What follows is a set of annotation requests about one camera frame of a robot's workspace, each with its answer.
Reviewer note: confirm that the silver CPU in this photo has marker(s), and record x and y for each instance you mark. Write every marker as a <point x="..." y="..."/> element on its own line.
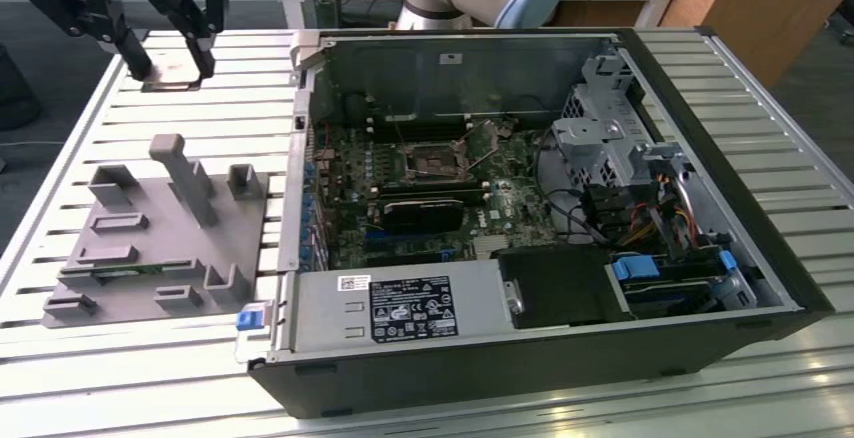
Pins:
<point x="174" y="78"/>

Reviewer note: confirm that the thin metal locking lever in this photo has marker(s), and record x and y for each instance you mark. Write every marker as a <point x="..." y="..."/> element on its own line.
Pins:
<point x="400" y="135"/>
<point x="484" y="157"/>

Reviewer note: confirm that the CPU socket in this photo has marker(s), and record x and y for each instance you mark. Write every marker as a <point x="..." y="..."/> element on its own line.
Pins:
<point x="430" y="163"/>

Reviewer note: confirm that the grey parts rack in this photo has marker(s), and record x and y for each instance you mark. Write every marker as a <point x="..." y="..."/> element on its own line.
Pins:
<point x="167" y="238"/>

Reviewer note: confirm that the green RAM stick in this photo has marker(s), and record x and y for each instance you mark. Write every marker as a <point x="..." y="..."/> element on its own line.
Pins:
<point x="127" y="272"/>

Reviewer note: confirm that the black graphics card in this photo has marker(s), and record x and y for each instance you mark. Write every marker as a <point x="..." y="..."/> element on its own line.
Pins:
<point x="424" y="218"/>

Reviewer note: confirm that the blue plastic latch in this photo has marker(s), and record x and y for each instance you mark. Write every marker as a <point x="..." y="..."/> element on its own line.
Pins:
<point x="249" y="319"/>

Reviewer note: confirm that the black expansion slot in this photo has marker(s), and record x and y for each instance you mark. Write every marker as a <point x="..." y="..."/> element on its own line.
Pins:
<point x="401" y="259"/>

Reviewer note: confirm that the green motherboard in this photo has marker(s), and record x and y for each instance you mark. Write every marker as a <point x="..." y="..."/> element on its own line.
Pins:
<point x="514" y="198"/>

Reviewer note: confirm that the grey power supply unit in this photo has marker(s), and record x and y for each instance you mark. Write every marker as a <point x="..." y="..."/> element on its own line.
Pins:
<point x="321" y="318"/>

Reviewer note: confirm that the metal drive cage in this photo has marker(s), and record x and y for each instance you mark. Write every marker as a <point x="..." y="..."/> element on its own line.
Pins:
<point x="601" y="133"/>

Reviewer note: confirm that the silver chipset heatsink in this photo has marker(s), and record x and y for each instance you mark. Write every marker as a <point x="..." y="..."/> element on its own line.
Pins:
<point x="489" y="247"/>

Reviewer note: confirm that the silver metal latch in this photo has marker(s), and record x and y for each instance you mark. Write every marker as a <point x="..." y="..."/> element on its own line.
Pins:
<point x="516" y="298"/>

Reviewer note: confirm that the black plastic shroud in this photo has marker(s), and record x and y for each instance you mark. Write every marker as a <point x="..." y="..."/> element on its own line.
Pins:
<point x="561" y="283"/>

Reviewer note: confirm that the hard disk in blue carrier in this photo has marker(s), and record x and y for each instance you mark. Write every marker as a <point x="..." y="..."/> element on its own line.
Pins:
<point x="635" y="268"/>

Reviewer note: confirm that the wooden cabinet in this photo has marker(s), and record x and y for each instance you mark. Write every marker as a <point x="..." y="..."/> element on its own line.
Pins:
<point x="768" y="8"/>

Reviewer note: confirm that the black PC case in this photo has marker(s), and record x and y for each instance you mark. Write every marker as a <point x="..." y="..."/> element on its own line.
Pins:
<point x="468" y="383"/>

